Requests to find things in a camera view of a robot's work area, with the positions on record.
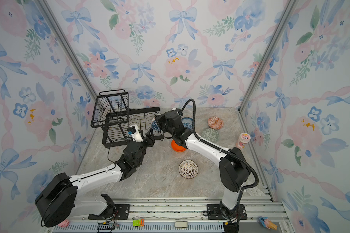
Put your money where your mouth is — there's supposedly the blue triangle pattern bowl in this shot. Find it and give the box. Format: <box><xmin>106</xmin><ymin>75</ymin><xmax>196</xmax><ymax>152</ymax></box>
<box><xmin>151</xmin><ymin>119</ymin><xmax>161</xmax><ymax>132</ymax></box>

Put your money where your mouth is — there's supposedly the black wire dish rack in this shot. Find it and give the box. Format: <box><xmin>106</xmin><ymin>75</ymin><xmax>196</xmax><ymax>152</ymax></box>
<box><xmin>90</xmin><ymin>89</ymin><xmax>160</xmax><ymax>148</ymax></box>

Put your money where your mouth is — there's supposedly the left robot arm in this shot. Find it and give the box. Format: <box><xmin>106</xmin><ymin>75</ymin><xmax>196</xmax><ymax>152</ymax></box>
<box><xmin>35</xmin><ymin>135</ymin><xmax>155</xmax><ymax>227</ymax></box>

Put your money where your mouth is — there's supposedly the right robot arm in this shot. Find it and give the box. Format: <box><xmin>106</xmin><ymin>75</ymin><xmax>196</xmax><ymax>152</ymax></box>
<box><xmin>155</xmin><ymin>109</ymin><xmax>259</xmax><ymax>220</ymax></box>

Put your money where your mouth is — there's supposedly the blue floral bowl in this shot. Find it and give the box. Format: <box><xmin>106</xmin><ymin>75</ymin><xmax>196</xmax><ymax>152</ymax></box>
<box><xmin>181</xmin><ymin>117</ymin><xmax>193</xmax><ymax>131</ymax></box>

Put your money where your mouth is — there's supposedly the orange plastic bowl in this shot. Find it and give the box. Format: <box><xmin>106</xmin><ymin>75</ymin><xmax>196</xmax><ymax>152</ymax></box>
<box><xmin>171</xmin><ymin>140</ymin><xmax>186</xmax><ymax>152</ymax></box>

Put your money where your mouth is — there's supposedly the green patterned bowl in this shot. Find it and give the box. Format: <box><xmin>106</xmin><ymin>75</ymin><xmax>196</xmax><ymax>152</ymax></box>
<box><xmin>202</xmin><ymin>128</ymin><xmax>220</xmax><ymax>143</ymax></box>

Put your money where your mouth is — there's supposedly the red patterned bowl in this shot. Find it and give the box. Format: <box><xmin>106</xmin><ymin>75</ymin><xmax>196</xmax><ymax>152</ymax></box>
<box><xmin>208</xmin><ymin>116</ymin><xmax>224</xmax><ymax>130</ymax></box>

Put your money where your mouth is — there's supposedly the white brown lattice bowl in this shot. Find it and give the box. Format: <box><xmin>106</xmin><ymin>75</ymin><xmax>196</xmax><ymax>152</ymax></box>
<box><xmin>178</xmin><ymin>160</ymin><xmax>198</xmax><ymax>179</ymax></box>

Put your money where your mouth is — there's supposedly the green orange small block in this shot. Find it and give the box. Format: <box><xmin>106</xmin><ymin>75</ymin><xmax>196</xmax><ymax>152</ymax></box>
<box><xmin>133</xmin><ymin>219</ymin><xmax>144</xmax><ymax>227</ymax></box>

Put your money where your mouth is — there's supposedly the pink yogurt cup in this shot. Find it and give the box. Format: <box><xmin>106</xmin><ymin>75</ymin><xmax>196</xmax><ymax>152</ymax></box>
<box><xmin>236</xmin><ymin>133</ymin><xmax>251</xmax><ymax>149</ymax></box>

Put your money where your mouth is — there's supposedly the white small eraser block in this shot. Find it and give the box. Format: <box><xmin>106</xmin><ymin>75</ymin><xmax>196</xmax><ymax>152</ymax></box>
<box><xmin>174</xmin><ymin>221</ymin><xmax>188</xmax><ymax>229</ymax></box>

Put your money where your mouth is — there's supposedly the pink toy pig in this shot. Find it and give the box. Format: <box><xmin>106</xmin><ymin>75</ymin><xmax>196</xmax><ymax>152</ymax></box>
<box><xmin>58</xmin><ymin>219</ymin><xmax>70</xmax><ymax>228</ymax></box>

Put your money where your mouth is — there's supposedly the ice cream cone toy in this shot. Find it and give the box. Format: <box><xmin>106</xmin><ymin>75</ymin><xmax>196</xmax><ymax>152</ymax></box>
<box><xmin>258</xmin><ymin>216</ymin><xmax>278</xmax><ymax>231</ymax></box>

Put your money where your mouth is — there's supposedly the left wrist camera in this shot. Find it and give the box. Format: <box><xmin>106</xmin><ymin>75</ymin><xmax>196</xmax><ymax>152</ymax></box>
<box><xmin>127</xmin><ymin>124</ymin><xmax>144</xmax><ymax>142</ymax></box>

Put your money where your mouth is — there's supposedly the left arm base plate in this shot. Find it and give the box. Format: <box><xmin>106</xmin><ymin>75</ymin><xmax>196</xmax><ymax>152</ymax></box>
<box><xmin>88</xmin><ymin>204</ymin><xmax>131</xmax><ymax>220</ymax></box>

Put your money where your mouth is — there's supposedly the aluminium front rail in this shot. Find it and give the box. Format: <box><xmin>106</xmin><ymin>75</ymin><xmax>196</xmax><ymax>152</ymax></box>
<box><xmin>44</xmin><ymin>196</ymin><xmax>294</xmax><ymax>233</ymax></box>

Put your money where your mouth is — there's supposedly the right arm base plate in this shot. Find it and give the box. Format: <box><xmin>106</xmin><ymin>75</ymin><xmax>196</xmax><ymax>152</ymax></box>
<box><xmin>203</xmin><ymin>204</ymin><xmax>248</xmax><ymax>220</ymax></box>

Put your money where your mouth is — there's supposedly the aluminium corner post right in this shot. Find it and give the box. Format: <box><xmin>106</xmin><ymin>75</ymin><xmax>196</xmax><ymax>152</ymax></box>
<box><xmin>238</xmin><ymin>0</ymin><xmax>297</xmax><ymax>114</ymax></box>

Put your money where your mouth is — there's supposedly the aluminium corner post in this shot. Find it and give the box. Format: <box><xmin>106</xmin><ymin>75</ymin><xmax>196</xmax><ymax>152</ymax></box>
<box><xmin>35</xmin><ymin>0</ymin><xmax>97</xmax><ymax>101</ymax></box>
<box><xmin>238</xmin><ymin>0</ymin><xmax>297</xmax><ymax>114</ymax></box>

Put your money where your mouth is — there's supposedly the aluminium corner post left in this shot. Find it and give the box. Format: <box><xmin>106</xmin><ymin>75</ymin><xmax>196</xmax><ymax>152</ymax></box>
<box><xmin>35</xmin><ymin>0</ymin><xmax>97</xmax><ymax>101</ymax></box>

